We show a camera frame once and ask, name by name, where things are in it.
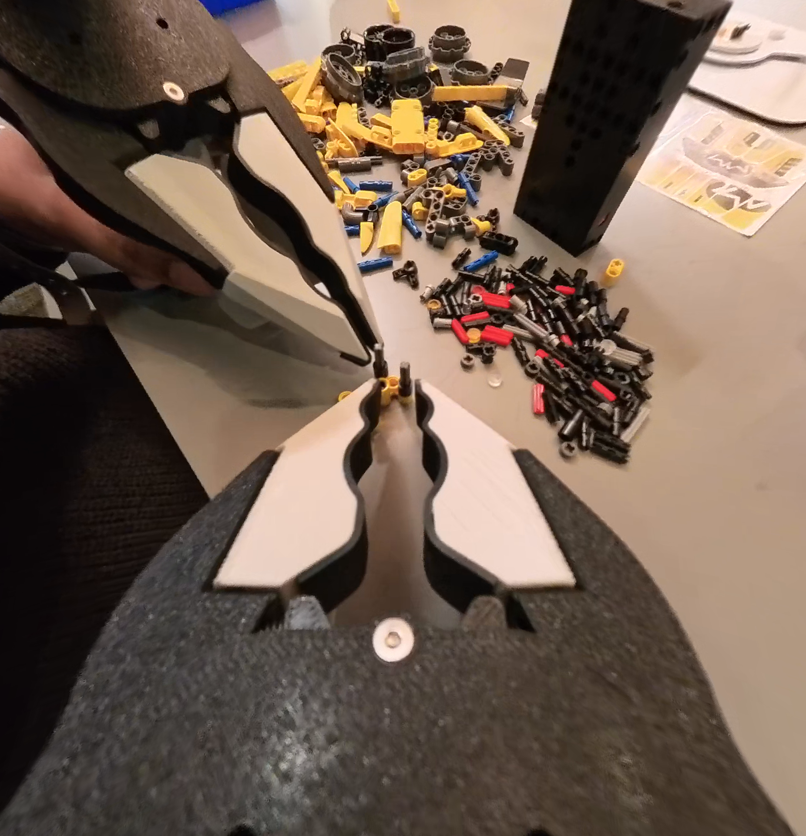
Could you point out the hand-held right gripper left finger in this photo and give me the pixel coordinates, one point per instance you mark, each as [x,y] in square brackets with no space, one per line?
[292,516]

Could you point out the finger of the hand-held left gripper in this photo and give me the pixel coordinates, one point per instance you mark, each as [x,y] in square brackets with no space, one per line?
[292,189]
[194,209]

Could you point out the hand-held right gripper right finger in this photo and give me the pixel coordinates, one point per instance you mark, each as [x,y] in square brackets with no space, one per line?
[501,516]

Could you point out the yellow connector with pins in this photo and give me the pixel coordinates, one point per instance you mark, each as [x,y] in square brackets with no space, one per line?
[391,386]

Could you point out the person's left hand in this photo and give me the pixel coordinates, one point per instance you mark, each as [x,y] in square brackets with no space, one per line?
[63,215]

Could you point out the pile of yellow grey beams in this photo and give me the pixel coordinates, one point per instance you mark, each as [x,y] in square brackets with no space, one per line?
[403,130]

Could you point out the blue plastic bin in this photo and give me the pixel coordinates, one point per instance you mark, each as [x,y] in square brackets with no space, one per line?
[220,4]

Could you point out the pile of black red pins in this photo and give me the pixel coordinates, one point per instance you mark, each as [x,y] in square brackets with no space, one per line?
[540,352]

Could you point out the pile of black tyres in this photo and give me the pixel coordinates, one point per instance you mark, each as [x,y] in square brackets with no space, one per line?
[403,59]

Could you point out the black long pin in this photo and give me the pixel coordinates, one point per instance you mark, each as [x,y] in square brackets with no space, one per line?
[460,258]

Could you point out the blue long pin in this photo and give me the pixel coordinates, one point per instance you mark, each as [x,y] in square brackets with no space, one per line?
[480,261]

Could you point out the black two-hole beam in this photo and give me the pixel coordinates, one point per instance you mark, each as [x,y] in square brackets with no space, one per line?
[498,243]

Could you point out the black knit sweater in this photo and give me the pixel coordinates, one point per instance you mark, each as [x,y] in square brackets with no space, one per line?
[70,490]

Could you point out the black perforated block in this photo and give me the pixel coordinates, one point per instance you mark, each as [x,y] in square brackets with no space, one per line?
[605,117]

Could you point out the printed instruction leaflet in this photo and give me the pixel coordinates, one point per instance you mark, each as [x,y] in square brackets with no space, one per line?
[729,170]

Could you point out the white plastic board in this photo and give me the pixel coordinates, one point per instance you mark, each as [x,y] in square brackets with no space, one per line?
[768,85]

